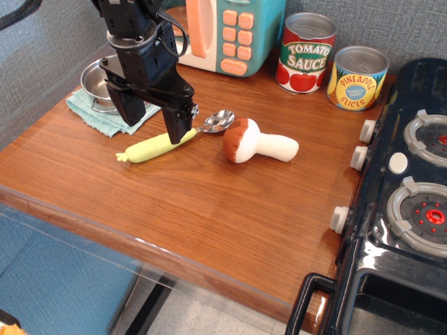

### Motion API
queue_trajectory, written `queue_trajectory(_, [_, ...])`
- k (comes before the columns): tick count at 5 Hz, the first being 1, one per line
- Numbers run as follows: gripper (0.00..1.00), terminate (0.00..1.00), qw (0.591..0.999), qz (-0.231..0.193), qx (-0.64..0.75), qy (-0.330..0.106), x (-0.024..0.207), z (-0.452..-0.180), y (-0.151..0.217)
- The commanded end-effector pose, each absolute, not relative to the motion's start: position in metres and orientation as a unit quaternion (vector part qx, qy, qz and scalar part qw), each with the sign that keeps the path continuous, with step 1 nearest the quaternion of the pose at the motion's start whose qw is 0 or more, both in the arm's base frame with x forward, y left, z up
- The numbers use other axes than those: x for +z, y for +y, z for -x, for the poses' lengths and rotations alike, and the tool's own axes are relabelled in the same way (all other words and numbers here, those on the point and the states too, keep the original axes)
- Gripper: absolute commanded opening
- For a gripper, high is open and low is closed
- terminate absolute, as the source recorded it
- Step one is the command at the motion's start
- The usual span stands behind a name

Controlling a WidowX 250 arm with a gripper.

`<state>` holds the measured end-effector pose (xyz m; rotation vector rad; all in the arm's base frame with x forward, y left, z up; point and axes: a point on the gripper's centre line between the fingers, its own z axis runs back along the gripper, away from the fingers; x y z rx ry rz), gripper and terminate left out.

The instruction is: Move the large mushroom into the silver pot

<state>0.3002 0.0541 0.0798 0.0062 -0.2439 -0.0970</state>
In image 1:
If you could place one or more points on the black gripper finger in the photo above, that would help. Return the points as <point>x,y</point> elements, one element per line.
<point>178,117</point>
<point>131,108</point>

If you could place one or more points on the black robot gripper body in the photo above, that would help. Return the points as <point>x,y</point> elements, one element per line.
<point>147,64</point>

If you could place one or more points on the plush brown white mushroom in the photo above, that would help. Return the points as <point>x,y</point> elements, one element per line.
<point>243,139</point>

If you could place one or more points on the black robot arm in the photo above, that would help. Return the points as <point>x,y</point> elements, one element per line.
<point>124,18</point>

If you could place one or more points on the small stainless steel pan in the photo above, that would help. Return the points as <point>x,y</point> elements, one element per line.
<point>93,81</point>

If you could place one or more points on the teal folded cloth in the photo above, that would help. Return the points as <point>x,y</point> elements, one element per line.
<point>107,124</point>

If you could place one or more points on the teal toy microwave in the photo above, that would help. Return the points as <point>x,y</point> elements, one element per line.
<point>228,37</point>

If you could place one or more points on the tomato sauce can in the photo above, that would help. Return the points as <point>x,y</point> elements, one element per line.
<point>306,47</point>

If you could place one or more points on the pineapple slices can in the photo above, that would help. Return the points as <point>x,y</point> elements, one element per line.
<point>357,77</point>

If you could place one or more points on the orange object at corner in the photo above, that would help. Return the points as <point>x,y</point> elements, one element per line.
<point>10,325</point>

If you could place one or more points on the black toy stove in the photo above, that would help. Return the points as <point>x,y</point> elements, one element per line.
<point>391,263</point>

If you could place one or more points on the spoon with yellow-green handle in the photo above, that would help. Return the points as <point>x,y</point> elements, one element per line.
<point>161,144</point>

